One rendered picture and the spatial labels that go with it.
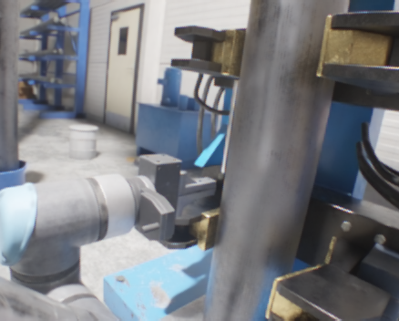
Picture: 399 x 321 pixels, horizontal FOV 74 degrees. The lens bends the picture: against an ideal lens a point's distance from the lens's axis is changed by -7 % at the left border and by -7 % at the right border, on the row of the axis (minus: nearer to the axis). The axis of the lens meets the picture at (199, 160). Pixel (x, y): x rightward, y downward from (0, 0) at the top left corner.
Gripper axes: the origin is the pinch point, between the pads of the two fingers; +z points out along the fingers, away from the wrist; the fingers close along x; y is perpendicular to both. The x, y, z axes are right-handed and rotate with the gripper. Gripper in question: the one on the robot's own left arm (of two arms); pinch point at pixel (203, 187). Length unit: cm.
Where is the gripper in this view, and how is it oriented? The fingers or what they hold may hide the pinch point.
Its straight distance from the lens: 54.2
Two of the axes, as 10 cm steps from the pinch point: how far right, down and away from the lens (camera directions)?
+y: -6.8, -2.6, 6.8
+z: 7.2, -0.8, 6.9
